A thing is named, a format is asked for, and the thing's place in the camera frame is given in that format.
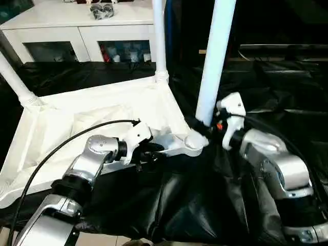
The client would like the white plastic table leg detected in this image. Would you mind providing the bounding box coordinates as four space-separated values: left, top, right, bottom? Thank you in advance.
152 0 170 86
195 0 238 128
0 50 40 107

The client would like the white plastic table top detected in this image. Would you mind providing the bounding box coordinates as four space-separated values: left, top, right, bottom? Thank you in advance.
0 76 211 209

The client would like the black work mat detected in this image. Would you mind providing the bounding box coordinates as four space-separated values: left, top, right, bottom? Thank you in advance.
0 56 328 244

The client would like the dark robot left foot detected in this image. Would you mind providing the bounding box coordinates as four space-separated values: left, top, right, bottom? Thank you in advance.
123 239 152 246

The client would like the small red bottle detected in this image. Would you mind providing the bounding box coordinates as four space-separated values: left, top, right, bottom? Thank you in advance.
100 44 110 62

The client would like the small grey bundle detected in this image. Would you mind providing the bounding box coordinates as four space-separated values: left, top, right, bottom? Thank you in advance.
89 3 117 21

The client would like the white glass-door cabinet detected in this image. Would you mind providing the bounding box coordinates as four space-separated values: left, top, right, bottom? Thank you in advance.
0 0 170 64

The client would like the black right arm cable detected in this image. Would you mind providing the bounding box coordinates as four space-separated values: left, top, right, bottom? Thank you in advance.
219 112 328 206

